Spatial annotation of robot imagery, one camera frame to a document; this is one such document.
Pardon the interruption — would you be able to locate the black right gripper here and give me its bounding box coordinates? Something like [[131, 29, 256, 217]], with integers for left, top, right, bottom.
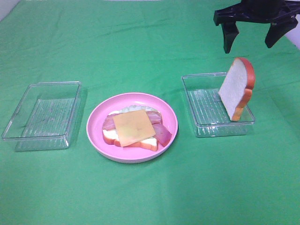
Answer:
[[213, 0, 300, 53]]

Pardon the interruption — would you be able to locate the toy bacon strip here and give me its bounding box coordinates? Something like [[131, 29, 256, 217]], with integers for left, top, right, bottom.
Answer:
[[152, 123, 172, 147], [102, 111, 162, 130]]

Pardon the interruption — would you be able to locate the toy lettuce leaf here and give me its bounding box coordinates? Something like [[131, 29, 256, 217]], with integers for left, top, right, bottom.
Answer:
[[119, 105, 157, 113]]

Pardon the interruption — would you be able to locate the yellow toy cheese slice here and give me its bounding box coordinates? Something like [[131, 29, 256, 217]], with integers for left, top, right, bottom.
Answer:
[[112, 110, 156, 147]]

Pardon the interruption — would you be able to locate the toy bread slice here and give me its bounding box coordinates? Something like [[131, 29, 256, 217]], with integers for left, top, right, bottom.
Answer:
[[218, 57, 256, 121], [102, 110, 159, 152]]

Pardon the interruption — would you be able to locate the right clear plastic tray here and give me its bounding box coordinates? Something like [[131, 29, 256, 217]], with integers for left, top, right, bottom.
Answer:
[[181, 72, 255, 138]]

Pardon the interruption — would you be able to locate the clear plastic tray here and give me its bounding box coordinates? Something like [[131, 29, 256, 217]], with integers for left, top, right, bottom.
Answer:
[[1, 81, 82, 151], [181, 72, 255, 138]]

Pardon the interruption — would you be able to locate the green tablecloth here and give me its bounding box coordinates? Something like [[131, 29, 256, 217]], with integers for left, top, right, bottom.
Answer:
[[0, 0, 300, 225]]

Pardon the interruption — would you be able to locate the pink round plate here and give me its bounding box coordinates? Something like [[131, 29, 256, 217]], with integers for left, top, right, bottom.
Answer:
[[86, 92, 178, 163]]

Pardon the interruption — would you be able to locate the left clear plastic tray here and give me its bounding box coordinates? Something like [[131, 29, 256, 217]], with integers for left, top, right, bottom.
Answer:
[[1, 81, 82, 151]]

